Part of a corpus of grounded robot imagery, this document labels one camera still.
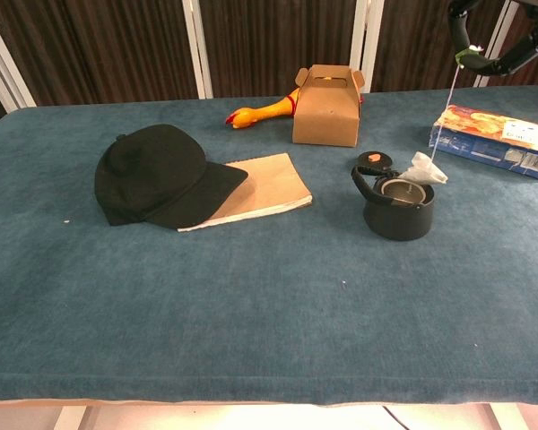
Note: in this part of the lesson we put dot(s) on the blue tablecloth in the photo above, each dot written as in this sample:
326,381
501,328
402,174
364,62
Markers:
251,313

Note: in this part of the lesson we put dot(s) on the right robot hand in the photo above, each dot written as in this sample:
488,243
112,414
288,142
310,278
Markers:
511,58

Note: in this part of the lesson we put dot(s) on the white partition frame post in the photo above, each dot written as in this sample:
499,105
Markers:
198,49
4,58
493,40
367,36

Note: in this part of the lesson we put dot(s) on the brown kraft notebook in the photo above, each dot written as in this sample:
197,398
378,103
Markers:
273,183

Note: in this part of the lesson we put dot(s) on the black round lidded container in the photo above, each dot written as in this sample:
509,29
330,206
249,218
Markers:
399,219

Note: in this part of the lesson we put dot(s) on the cardboard gable box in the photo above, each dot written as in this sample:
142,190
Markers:
325,118

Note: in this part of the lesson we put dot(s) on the blue biscuit box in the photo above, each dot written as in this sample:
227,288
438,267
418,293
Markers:
488,134

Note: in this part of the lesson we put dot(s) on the black baseball cap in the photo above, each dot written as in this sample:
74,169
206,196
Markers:
148,179

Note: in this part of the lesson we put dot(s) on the yellow rubber chicken toy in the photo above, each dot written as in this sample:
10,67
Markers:
264,114

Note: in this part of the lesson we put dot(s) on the white table leg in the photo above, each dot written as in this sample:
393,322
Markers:
504,416
74,418

